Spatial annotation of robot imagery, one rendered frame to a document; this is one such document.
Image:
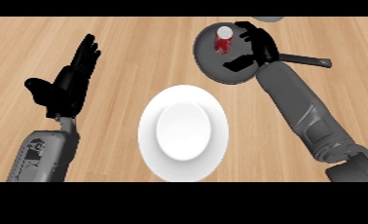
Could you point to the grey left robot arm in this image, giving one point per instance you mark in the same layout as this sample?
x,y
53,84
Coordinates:
x,y
40,156

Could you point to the white round plate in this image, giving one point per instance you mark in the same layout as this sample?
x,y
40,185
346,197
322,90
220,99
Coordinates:
x,y
183,133

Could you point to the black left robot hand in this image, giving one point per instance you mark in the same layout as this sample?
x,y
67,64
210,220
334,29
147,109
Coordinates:
x,y
67,86

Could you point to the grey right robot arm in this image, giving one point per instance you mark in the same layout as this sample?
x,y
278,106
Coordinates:
x,y
306,117

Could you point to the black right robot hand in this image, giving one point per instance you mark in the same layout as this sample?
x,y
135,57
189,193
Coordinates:
x,y
260,46

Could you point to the dark grey frying pan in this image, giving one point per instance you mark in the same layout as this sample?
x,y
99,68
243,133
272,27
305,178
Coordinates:
x,y
225,62

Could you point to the grey rounded object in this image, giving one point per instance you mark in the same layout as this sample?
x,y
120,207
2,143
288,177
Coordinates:
x,y
268,18

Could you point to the red can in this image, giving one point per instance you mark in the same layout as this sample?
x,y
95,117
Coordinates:
x,y
223,41

